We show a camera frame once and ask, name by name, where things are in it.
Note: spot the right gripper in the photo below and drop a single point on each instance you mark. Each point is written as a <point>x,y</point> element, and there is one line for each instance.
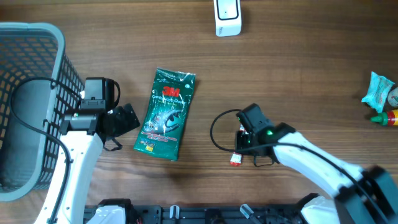
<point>240,145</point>

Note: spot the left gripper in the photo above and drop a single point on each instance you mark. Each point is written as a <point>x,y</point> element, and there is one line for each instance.
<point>128,119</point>

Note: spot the red snack packet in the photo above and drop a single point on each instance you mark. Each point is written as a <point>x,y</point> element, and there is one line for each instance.
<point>235,158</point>

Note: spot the green 3M glove packet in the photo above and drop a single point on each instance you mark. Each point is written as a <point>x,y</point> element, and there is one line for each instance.
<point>164,124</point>

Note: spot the light green wipes pack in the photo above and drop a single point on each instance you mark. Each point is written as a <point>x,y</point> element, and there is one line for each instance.
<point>378,91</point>

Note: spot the red sauce bottle green cap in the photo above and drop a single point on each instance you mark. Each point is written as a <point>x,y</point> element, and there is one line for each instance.
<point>388,118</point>

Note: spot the green lid small jar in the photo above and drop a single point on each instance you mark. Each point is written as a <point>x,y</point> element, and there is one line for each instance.
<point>392,97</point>

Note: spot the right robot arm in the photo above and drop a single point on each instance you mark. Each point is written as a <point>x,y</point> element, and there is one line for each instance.
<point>356,194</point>

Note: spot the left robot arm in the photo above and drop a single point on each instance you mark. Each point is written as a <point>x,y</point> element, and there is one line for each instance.
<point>84,131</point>

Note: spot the white barcode scanner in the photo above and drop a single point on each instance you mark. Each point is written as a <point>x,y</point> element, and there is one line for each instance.
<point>228,17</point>

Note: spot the grey plastic shopping basket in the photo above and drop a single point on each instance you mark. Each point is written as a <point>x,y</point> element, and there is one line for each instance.
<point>38,84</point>

